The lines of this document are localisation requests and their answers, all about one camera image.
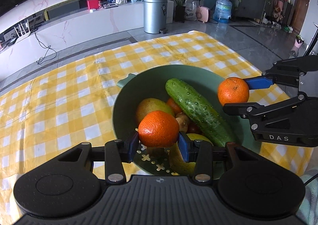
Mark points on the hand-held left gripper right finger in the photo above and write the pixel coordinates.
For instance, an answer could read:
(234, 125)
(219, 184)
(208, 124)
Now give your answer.
(183, 146)

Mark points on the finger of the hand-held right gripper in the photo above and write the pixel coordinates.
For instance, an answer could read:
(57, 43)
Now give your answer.
(259, 83)
(248, 109)

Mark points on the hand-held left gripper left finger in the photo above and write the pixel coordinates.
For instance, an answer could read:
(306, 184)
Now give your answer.
(133, 145)

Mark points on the green-yellow mango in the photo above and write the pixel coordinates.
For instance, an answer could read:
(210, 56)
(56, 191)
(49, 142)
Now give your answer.
(181, 162)

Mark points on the green cucumber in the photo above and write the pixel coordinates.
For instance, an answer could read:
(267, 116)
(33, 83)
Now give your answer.
(196, 108)

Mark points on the green colander bowl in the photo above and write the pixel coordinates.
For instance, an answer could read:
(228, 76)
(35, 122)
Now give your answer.
(139, 85)

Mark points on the pink flower pot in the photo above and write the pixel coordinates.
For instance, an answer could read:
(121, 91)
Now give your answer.
(298, 44)

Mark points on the stuffed toy figure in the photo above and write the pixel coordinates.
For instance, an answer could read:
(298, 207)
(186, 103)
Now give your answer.
(277, 8)

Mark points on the light teal cloth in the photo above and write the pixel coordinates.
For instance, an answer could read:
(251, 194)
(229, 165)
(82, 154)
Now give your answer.
(309, 202)

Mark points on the yellow checked tablecloth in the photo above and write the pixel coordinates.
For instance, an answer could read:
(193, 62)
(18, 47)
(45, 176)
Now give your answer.
(62, 103)

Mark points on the blue water jug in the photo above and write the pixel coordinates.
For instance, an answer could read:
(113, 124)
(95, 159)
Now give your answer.
(223, 8)

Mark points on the pink small heater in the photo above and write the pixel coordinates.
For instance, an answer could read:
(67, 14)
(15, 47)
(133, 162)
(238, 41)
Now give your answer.
(203, 14)

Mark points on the white plastic bag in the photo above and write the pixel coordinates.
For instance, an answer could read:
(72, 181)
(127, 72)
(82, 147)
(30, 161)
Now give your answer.
(190, 12)

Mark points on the silver pedal trash can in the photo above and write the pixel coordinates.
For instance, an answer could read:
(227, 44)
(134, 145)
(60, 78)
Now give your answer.
(155, 14)

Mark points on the white marble television cabinet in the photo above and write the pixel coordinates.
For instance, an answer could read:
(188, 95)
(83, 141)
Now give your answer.
(87, 26)

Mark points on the red box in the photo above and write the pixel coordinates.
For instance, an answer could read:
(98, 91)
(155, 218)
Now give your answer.
(93, 4)

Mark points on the white router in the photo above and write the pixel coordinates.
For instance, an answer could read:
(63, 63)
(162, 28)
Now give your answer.
(22, 34)

